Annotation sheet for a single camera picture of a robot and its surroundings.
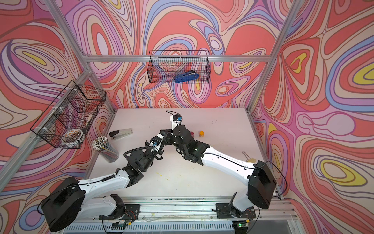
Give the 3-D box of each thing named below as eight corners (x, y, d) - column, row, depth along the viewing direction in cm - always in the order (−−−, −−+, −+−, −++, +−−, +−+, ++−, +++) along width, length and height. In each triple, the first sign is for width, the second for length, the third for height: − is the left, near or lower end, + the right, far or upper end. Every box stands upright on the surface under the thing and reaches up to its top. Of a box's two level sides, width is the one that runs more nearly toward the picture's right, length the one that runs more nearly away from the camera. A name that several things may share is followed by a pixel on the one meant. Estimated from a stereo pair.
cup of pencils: (105, 163, 93) (89, 147, 78) (109, 152, 98) (95, 136, 83) (116, 163, 93) (102, 147, 78) (120, 152, 98) (108, 136, 83)
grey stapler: (111, 139, 104) (108, 136, 101) (112, 134, 107) (109, 131, 104) (132, 136, 106) (130, 133, 103) (132, 131, 109) (130, 128, 105)
